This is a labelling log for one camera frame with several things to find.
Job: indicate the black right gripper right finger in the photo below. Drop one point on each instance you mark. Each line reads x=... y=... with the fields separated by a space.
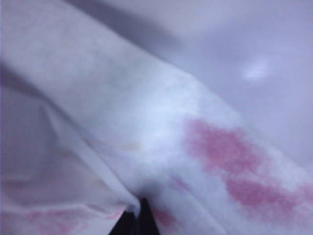
x=148 y=220

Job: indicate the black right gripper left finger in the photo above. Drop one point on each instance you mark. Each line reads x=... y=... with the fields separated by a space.
x=126 y=225

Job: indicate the white wet wipe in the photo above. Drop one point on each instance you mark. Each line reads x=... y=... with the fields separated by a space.
x=117 y=110

